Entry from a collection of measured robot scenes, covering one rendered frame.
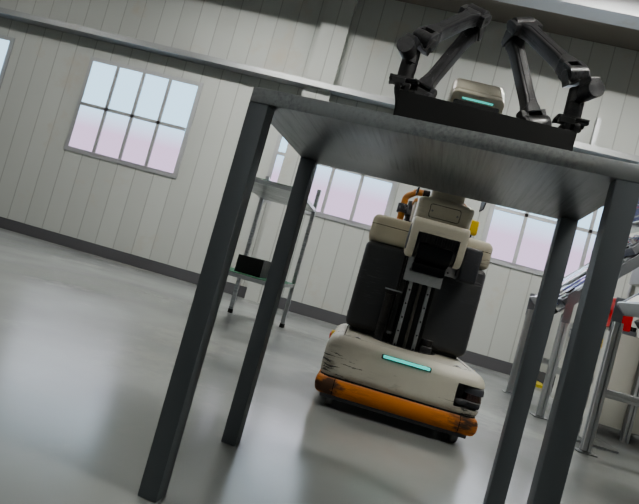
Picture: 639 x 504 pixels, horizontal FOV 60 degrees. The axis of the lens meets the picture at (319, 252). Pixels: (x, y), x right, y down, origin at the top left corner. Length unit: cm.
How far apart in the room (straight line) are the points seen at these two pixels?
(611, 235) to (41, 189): 650
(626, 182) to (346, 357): 135
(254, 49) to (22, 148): 289
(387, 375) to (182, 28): 539
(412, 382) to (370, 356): 18
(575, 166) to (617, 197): 8
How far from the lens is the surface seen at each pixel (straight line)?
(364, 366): 212
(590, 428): 302
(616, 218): 102
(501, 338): 594
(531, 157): 101
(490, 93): 229
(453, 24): 215
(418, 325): 239
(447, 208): 221
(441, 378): 215
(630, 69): 671
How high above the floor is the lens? 49
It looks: 2 degrees up
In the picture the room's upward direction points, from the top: 16 degrees clockwise
